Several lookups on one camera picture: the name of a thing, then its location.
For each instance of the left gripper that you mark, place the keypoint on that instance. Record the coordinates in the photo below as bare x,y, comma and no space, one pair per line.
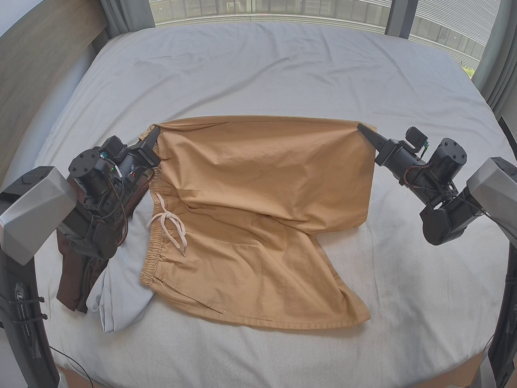
141,158

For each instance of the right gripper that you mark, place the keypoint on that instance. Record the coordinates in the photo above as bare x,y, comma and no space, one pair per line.
400,160

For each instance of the tan shorts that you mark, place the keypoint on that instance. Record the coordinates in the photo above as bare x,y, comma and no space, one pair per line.
262,176

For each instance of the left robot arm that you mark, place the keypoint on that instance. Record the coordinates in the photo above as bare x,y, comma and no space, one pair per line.
36,212

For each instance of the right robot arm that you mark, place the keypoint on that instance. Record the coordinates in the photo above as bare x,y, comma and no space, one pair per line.
448,156

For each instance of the bed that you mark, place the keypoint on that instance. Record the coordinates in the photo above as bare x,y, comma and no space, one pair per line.
282,75

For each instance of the dark brown garment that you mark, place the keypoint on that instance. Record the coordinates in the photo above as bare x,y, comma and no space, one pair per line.
72,277

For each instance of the pale blue garment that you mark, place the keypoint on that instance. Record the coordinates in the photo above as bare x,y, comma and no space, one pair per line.
121,297

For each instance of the grey-green curtain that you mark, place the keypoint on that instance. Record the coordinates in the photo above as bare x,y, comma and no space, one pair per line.
121,2
501,55

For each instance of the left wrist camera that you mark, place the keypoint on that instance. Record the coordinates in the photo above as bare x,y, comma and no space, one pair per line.
115,146

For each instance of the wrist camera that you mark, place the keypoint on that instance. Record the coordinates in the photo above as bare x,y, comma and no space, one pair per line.
416,135
115,146

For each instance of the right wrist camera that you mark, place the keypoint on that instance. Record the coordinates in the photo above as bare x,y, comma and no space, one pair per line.
416,135

